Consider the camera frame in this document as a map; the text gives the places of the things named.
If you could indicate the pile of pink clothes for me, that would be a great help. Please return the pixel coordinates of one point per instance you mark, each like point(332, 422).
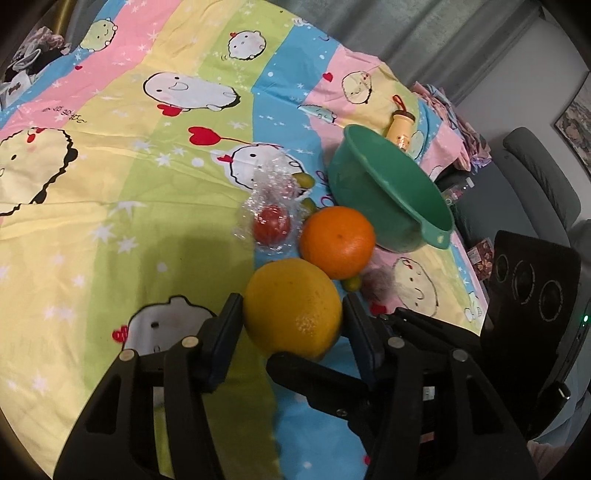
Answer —
point(456, 138)

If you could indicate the large yellow grapefruit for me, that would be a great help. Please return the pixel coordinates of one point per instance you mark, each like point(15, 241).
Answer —
point(292, 306)

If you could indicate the small green fruit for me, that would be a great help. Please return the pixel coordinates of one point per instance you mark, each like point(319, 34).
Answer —
point(304, 180)

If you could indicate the orange fruit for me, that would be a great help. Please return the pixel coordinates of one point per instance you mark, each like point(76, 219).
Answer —
point(338, 240)

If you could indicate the plastic red fruit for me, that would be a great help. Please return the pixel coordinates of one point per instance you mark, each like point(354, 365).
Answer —
point(270, 218)

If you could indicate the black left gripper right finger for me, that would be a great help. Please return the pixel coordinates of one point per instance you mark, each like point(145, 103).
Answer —
point(425, 409)

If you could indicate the colourful cartoon striped bedsheet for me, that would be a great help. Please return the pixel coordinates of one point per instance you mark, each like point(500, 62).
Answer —
point(129, 159)

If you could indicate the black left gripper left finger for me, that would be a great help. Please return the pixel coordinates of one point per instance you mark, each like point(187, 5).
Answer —
point(113, 437)

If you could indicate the grey yellow curtain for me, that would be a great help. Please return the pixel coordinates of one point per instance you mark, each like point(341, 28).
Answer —
point(451, 44)

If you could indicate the green plastic bowl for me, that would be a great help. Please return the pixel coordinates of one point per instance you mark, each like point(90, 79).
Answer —
point(373, 176)

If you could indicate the yellow cartoon bear bottle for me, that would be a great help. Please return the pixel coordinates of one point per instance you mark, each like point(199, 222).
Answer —
point(402, 125)

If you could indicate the grey sofa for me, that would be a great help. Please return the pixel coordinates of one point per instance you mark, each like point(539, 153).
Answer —
point(524, 191)

